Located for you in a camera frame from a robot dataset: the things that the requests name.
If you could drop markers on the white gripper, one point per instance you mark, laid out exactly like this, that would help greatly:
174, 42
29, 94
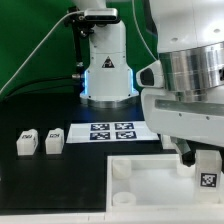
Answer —
199, 121

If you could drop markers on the white square table top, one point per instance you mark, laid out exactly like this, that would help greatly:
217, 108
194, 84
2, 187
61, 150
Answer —
145, 182

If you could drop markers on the marker sheet with tags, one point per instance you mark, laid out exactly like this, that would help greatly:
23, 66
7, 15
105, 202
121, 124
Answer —
110, 132

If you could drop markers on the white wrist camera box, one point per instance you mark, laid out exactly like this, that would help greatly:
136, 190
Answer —
151, 76

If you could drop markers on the grey camera on black stand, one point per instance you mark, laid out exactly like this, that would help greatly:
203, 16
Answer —
82, 23

